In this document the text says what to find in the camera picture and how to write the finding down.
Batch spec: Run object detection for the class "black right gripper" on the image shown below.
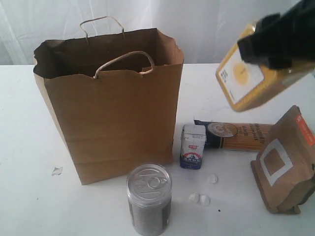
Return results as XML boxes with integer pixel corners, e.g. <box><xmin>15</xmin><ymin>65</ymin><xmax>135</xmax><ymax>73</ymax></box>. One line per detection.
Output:
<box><xmin>237</xmin><ymin>0</ymin><xmax>315</xmax><ymax>70</ymax></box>

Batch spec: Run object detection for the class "yellow grain bottle white cap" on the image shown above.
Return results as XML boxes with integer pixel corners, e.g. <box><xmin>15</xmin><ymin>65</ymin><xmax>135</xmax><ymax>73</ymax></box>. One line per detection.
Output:
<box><xmin>216</xmin><ymin>22</ymin><xmax>315</xmax><ymax>112</ymax></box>

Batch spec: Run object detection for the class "brown paper bag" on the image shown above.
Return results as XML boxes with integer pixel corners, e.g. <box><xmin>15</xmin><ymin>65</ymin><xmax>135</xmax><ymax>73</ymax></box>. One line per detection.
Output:
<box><xmin>33</xmin><ymin>28</ymin><xmax>184</xmax><ymax>185</ymax></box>

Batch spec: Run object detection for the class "spaghetti pasta packet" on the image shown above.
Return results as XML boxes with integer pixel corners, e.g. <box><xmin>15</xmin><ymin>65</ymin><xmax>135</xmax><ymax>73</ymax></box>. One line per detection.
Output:
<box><xmin>194</xmin><ymin>120</ymin><xmax>272</xmax><ymax>151</ymax></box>

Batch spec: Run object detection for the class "small white blue carton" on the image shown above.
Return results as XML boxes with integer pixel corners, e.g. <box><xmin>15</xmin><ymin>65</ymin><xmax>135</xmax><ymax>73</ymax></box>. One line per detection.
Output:
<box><xmin>180</xmin><ymin>124</ymin><xmax>206</xmax><ymax>170</ymax></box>

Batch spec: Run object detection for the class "brown kraft pouch orange label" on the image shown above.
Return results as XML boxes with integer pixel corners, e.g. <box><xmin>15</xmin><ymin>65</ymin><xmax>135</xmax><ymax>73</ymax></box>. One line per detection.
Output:
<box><xmin>251</xmin><ymin>105</ymin><xmax>315</xmax><ymax>214</ymax></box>

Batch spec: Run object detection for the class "white pebble near carton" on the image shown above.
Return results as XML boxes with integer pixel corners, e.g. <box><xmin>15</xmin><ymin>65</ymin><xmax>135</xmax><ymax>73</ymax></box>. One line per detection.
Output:
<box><xmin>207</xmin><ymin>174</ymin><xmax>218</xmax><ymax>184</ymax></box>

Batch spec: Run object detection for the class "clear plastic scrap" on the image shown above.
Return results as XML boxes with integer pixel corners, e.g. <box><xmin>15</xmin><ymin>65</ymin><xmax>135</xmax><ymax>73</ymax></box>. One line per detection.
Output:
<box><xmin>51</xmin><ymin>167</ymin><xmax>63</xmax><ymax>176</ymax></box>

